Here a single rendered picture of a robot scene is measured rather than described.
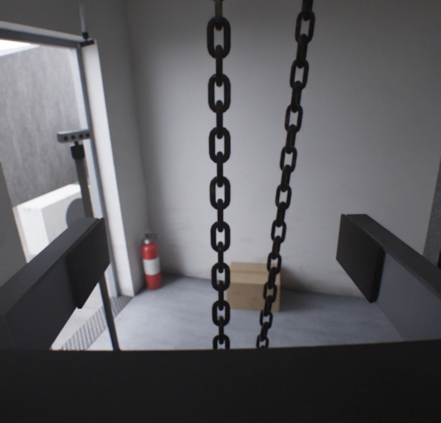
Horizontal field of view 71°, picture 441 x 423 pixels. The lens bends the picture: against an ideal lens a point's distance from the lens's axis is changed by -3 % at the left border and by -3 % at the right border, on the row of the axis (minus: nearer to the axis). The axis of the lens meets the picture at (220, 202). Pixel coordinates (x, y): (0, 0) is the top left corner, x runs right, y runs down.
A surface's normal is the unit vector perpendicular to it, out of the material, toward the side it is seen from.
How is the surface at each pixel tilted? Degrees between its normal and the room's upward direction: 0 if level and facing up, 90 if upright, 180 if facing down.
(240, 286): 90
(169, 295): 0
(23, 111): 90
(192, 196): 90
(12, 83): 90
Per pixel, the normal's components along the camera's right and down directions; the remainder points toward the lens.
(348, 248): -1.00, 0.01
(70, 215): 0.96, 0.06
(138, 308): -0.04, -0.94
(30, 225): -0.29, 0.32
